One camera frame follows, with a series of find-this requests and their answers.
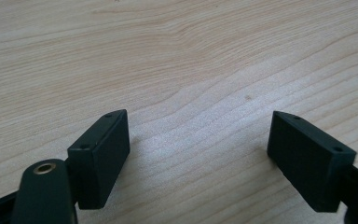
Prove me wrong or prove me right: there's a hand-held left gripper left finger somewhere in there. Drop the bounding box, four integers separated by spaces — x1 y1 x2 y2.
66 108 131 210

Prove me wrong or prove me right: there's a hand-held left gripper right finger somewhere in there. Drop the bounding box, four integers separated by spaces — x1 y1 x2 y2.
267 110 358 214

